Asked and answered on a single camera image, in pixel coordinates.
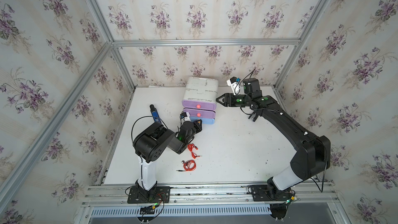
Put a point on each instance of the blue bottom drawer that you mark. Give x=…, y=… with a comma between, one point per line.
x=204, y=120

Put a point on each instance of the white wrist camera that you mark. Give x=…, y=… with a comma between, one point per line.
x=184, y=116
x=234, y=83

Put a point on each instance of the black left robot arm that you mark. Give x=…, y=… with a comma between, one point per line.
x=150, y=144

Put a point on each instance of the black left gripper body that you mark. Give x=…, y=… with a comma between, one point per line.
x=196, y=128

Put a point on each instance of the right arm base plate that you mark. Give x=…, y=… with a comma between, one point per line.
x=265, y=193

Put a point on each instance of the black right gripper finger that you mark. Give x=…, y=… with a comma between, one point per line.
x=224, y=97
x=224, y=102

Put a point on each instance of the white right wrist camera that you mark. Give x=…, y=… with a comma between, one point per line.
x=234, y=83

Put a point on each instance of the red earphones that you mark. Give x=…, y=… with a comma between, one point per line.
x=188, y=166
x=192, y=148

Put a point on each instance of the blue black stapler box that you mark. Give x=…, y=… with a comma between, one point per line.
x=155, y=114

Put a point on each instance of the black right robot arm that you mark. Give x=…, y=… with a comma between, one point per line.
x=313, y=153

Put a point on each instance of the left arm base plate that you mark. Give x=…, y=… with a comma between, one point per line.
x=157, y=194

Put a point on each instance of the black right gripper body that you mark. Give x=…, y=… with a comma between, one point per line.
x=240, y=100

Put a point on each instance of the purple drawer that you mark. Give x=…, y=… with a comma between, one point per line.
x=209, y=106
x=204, y=113

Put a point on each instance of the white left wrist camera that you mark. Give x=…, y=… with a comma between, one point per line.
x=184, y=116

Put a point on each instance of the purple top drawer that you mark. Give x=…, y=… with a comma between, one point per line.
x=209, y=106

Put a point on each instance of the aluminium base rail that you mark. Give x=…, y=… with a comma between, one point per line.
x=200, y=194

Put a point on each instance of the white drawer cabinet shell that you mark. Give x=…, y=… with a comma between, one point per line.
x=201, y=90

